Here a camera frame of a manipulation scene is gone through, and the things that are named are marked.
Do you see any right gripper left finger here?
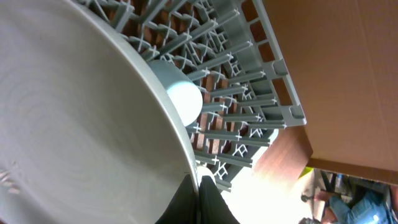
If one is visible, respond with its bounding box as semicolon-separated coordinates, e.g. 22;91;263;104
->
155;174;197;224

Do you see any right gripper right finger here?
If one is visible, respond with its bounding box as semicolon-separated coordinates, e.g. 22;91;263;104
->
199;176;239;224

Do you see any white upturned cup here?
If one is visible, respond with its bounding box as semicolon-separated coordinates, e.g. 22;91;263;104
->
197;164;216;185

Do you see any light blue cup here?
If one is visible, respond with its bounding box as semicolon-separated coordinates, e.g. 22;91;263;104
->
148;60;203;126

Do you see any white dinner plate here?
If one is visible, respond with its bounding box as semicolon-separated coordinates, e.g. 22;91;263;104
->
1;1;197;223

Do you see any grey dishwasher rack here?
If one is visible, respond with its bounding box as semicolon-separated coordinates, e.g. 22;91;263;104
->
79;0;307;192

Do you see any person in blue clothes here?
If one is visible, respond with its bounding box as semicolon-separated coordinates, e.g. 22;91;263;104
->
313;185;391;224

